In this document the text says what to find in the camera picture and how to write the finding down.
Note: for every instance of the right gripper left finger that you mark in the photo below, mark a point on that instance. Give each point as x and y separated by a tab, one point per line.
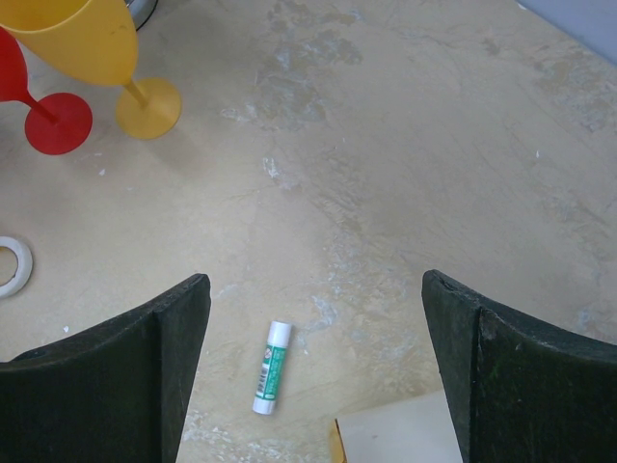
116	392

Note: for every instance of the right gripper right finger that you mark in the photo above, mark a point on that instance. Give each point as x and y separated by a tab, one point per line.
519	389

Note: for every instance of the orange wine glass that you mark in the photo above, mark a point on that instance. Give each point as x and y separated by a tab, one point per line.
96	42

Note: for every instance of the red plastic wine glass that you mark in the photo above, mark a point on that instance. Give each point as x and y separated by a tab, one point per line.
56	124

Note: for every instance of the white green lip balm tube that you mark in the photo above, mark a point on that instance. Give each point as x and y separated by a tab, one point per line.
270	375

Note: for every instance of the chrome wire wine glass rack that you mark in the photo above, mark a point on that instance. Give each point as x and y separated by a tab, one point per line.
141	11

